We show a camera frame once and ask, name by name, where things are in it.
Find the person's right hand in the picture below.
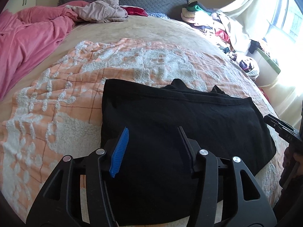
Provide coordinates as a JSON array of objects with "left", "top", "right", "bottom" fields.
[{"left": 294, "top": 152, "right": 303, "bottom": 169}]

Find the window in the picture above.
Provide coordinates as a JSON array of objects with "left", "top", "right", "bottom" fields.
[{"left": 270, "top": 0, "right": 303, "bottom": 43}]

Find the mauve crumpled garment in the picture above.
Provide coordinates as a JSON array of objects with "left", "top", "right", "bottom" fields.
[{"left": 71, "top": 0, "right": 129, "bottom": 24}]

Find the pile of mixed clothes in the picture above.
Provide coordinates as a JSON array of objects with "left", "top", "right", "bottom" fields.
[{"left": 181, "top": 1, "right": 268, "bottom": 55}]

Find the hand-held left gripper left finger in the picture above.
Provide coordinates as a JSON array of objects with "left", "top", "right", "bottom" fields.
[{"left": 26, "top": 127, "right": 130, "bottom": 227}]

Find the green panel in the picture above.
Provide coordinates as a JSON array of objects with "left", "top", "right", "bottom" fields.
[{"left": 257, "top": 47, "right": 281, "bottom": 74}]

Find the red plastic bag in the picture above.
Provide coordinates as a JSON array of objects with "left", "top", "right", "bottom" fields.
[{"left": 259, "top": 87, "right": 273, "bottom": 104}]

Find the white laundry basket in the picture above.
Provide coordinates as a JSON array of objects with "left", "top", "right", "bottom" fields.
[{"left": 228, "top": 52, "right": 260, "bottom": 77}]

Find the black sweater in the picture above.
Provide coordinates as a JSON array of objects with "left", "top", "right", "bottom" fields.
[{"left": 101, "top": 78, "right": 277, "bottom": 227}]

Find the orange and white fleece blanket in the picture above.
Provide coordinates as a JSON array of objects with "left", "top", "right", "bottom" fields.
[{"left": 0, "top": 38, "right": 291, "bottom": 227}]

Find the cream curtain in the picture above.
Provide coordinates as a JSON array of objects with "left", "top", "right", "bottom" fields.
[{"left": 218, "top": 0, "right": 284, "bottom": 52}]

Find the pink duvet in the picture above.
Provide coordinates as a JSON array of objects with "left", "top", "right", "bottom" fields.
[{"left": 0, "top": 0, "right": 90, "bottom": 101}]

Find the blue patterned pillow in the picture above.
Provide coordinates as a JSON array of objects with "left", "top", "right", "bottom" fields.
[{"left": 145, "top": 12, "right": 169, "bottom": 19}]

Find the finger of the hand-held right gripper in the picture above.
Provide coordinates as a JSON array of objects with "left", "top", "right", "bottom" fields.
[{"left": 263, "top": 114, "right": 301, "bottom": 145}]

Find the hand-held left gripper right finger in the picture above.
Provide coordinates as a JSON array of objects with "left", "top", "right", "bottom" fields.
[{"left": 177, "top": 126, "right": 278, "bottom": 227}]

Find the beige bed sheet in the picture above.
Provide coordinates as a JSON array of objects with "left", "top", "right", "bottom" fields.
[{"left": 57, "top": 14, "right": 237, "bottom": 59}]

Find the red cloth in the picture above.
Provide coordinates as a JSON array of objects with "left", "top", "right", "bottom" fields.
[{"left": 123, "top": 6, "right": 148, "bottom": 17}]

